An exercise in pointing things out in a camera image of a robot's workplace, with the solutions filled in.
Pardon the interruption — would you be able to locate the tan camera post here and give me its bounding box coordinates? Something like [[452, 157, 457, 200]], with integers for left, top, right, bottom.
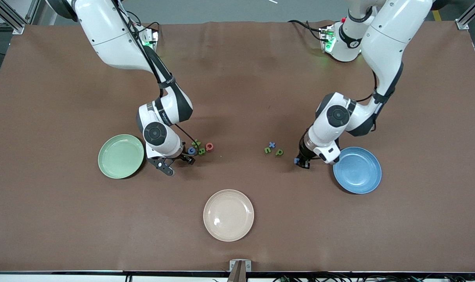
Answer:
[[227, 262, 247, 282]]

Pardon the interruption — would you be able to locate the green round plate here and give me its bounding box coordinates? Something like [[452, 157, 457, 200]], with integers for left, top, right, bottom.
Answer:
[[98, 134, 145, 179]]

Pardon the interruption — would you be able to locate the blue round plate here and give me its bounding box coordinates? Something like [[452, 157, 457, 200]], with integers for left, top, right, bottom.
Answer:
[[333, 147, 382, 195]]

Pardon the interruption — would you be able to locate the right arm base connector panel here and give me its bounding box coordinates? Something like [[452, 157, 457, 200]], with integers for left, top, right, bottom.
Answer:
[[140, 27, 160, 51]]

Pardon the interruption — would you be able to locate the arm base black cable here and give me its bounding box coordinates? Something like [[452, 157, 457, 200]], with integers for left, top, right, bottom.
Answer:
[[126, 12, 162, 40], [288, 20, 325, 42]]

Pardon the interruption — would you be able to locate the left arm base connector panel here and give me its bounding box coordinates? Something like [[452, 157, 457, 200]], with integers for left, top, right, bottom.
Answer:
[[319, 25, 336, 53]]

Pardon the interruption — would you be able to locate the right arm base black cable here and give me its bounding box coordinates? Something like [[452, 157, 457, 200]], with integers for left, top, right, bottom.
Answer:
[[126, 12, 162, 40]]

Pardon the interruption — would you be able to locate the grey metal bracket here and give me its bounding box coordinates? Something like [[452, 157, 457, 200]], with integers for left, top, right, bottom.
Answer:
[[229, 260, 252, 272]]

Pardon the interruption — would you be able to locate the beige round plate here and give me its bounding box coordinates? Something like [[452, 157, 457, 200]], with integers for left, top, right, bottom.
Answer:
[[203, 189, 255, 242]]

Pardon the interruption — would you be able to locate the left arm base black cable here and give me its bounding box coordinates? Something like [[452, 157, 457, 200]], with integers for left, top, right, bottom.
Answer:
[[288, 20, 325, 42]]

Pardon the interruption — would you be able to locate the brown table cover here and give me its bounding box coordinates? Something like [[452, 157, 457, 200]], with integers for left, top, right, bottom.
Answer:
[[0, 20, 475, 273]]

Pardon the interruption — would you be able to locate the aluminium frame profile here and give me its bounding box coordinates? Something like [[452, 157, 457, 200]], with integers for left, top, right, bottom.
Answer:
[[455, 0, 475, 31], [0, 0, 40, 35]]

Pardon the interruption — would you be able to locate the table front edge rail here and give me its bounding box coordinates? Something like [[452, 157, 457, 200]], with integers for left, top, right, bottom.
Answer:
[[0, 269, 475, 282]]

